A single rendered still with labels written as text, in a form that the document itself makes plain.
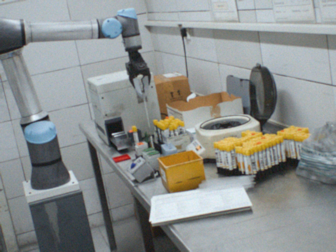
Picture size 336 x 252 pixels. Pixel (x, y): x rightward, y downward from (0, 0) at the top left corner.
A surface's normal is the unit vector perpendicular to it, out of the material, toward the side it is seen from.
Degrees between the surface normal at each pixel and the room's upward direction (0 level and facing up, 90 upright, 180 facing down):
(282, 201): 0
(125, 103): 90
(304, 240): 0
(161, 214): 1
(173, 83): 88
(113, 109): 90
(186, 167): 90
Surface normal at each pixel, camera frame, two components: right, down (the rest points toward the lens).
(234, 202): -0.17, -0.96
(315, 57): -0.94, 0.23
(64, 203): 0.29, 0.17
